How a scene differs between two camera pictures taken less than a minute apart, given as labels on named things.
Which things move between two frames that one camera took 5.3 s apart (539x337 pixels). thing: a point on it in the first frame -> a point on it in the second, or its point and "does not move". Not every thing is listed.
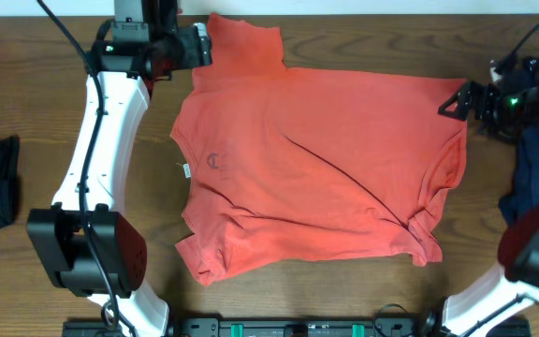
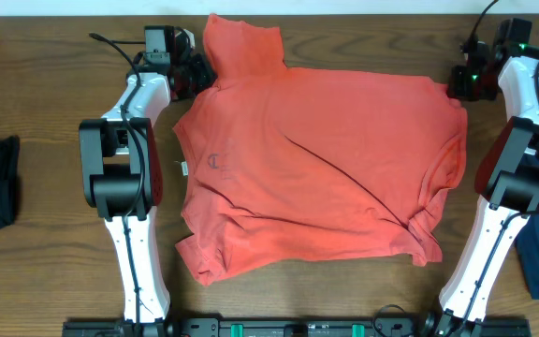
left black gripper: [195, 50] -> [205, 70]
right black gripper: [487, 93] -> [456, 91]
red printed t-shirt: [278, 161] does not move
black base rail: [107, 327] does not move
